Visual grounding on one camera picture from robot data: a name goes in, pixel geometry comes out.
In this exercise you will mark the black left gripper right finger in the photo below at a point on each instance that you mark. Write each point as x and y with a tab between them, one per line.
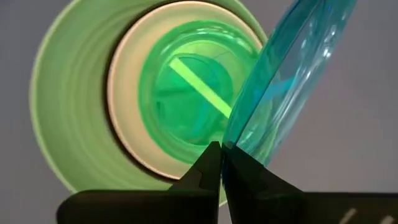
264	202

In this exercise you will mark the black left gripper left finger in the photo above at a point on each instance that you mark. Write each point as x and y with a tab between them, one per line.
186	205

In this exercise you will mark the clear green plastic plate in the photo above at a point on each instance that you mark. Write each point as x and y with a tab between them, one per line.
186	109
144	102

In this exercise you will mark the clear blue plastic plate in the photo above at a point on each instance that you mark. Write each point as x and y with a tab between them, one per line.
280	77

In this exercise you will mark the white plastic plate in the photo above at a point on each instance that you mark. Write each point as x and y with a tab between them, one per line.
127	93

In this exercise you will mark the large opaque green plate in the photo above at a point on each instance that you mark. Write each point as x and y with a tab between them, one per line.
68	109

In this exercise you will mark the blue-grey table mat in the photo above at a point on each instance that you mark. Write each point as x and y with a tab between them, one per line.
357	124

